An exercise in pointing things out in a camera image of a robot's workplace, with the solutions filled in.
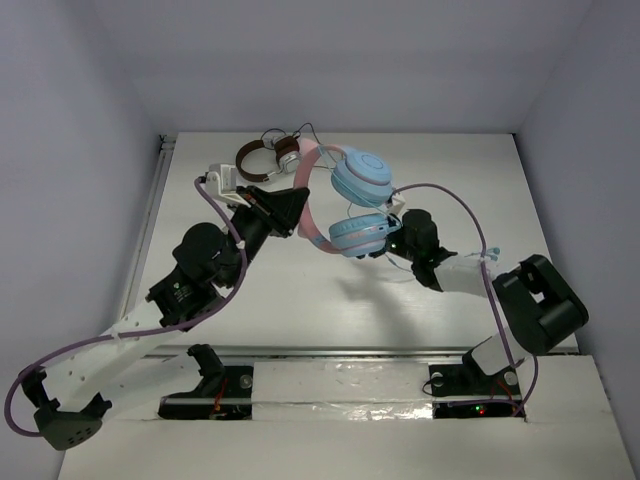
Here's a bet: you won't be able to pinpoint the light blue headphone cable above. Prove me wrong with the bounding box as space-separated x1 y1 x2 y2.
317 144 504 274

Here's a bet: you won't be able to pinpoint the pink blue cat-ear headphones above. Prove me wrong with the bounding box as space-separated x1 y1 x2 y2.
293 144 399 258

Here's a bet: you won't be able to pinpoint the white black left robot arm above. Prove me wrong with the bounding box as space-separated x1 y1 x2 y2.
4 177 310 451

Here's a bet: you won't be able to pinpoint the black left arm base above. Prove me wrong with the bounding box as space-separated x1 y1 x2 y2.
158 344 254 421

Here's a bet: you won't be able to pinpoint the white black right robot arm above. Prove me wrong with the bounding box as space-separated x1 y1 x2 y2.
369 209 589 393

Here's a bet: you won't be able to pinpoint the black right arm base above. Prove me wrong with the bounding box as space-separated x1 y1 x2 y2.
421 363 524 420

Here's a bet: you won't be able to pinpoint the brown silver headphones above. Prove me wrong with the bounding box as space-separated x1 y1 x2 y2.
235 134 302 183

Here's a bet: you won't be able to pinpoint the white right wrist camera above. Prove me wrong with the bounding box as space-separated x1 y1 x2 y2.
384 193 406 216

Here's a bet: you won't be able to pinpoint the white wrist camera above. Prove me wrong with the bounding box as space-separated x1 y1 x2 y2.
195 163 249 206
384 193 406 216

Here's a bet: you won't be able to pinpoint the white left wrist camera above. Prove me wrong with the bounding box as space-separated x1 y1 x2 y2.
195 163 249 206

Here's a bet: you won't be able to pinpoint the aluminium rail frame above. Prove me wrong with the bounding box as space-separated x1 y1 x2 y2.
125 132 548 354

